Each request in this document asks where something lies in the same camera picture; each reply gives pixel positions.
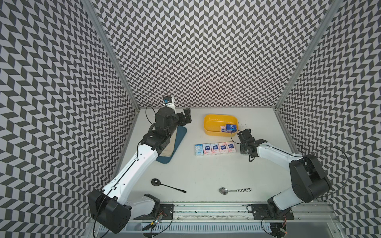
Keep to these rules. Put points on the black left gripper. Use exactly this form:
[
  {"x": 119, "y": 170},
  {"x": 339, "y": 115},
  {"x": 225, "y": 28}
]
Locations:
[{"x": 182, "y": 121}]

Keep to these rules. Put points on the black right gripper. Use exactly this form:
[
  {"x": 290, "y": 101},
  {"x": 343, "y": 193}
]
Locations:
[{"x": 242, "y": 150}]

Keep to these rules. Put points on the dark blue Tempo tissue pack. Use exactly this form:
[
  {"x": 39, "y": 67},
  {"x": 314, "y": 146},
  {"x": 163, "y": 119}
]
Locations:
[{"x": 231, "y": 128}]

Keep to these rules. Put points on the light blue cartoon tissue pack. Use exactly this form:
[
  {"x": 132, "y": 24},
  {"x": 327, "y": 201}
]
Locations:
[{"x": 199, "y": 150}]

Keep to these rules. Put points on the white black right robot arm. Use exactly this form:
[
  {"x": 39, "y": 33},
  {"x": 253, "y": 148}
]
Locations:
[{"x": 308, "y": 178}]

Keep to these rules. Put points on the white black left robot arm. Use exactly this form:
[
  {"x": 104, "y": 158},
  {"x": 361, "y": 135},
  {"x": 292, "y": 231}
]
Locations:
[{"x": 110, "y": 206}]

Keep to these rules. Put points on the yellow plastic storage box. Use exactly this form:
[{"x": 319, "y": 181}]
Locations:
[{"x": 213, "y": 122}]

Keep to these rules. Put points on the teal plastic tray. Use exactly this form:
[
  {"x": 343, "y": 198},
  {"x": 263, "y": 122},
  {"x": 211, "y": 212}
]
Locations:
[{"x": 178, "y": 136}]

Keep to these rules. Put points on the beige linen cloth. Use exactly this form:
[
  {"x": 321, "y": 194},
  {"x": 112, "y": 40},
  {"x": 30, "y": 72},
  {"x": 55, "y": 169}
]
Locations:
[{"x": 169, "y": 150}]

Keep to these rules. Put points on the black plastic spoon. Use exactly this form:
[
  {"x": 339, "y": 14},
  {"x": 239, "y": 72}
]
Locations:
[{"x": 157, "y": 182}]

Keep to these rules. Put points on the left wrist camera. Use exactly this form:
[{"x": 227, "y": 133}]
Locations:
[{"x": 169, "y": 101}]

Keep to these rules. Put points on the metal spoon patterned handle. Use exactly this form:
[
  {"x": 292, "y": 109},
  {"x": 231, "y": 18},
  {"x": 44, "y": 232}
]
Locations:
[{"x": 225, "y": 191}]

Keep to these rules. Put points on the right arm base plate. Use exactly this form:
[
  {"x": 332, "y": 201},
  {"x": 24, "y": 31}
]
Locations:
[{"x": 267, "y": 211}]

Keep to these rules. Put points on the aluminium front rail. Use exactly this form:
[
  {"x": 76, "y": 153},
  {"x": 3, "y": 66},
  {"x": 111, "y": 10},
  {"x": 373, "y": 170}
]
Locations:
[{"x": 320, "y": 212}]

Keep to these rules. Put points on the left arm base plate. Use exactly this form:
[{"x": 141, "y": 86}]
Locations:
[{"x": 167, "y": 210}]

